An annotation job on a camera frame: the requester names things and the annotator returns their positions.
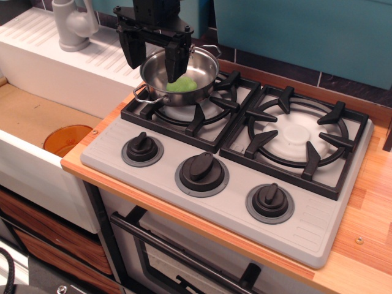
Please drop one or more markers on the stainless steel pot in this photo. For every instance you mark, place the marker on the stainless steel pot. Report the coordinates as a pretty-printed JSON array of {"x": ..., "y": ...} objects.
[{"x": 202, "y": 67}]

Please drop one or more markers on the black oven door handle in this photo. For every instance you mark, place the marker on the black oven door handle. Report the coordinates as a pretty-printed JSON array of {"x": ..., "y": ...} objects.
[{"x": 244, "y": 285}]

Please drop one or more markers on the grey toy faucet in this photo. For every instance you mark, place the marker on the grey toy faucet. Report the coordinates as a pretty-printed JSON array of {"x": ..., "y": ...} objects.
[{"x": 74, "y": 27}]

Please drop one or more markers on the toy oven door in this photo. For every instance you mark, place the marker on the toy oven door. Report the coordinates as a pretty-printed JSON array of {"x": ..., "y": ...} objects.
[{"x": 169, "y": 258}]

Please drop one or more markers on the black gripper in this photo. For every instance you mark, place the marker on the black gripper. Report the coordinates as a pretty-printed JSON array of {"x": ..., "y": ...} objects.
[{"x": 158, "y": 23}]

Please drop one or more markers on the orange plastic plate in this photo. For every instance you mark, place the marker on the orange plastic plate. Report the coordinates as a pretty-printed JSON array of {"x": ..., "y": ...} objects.
[{"x": 62, "y": 140}]

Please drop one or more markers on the middle black stove knob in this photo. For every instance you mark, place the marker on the middle black stove knob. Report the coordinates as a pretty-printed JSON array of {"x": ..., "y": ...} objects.
[{"x": 202, "y": 175}]

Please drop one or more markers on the left black burner grate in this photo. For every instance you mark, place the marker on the left black burner grate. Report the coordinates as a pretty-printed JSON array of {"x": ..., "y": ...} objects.
[{"x": 205, "y": 125}]

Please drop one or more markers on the right black stove knob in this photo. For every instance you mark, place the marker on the right black stove knob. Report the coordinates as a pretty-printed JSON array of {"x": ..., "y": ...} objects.
[{"x": 270, "y": 204}]

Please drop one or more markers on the white toy sink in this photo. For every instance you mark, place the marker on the white toy sink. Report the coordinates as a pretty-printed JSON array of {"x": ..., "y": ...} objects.
[{"x": 43, "y": 89}]

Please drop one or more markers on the grey toy stove top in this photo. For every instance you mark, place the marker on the grey toy stove top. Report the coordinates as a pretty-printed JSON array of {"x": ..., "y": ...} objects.
[{"x": 306, "y": 237}]

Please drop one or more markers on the black stove knob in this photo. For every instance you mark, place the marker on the black stove knob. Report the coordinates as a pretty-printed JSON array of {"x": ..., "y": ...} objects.
[
  {"x": 270, "y": 204},
  {"x": 142, "y": 151},
  {"x": 202, "y": 175}
]

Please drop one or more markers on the black burner grate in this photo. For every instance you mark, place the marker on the black burner grate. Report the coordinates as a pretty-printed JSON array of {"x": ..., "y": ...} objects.
[
  {"x": 299, "y": 140},
  {"x": 205, "y": 125}
]

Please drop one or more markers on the green toy cauliflower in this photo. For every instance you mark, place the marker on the green toy cauliflower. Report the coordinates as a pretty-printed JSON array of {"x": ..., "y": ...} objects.
[{"x": 182, "y": 84}]

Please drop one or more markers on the right black burner grate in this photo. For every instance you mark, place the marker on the right black burner grate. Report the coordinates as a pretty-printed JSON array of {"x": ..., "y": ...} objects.
[{"x": 299, "y": 140}]

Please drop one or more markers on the left black stove knob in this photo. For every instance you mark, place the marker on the left black stove knob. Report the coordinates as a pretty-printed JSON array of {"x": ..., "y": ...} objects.
[{"x": 142, "y": 151}]

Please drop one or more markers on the wooden drawer front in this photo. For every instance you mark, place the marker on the wooden drawer front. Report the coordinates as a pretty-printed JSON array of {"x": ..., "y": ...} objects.
[{"x": 59, "y": 243}]

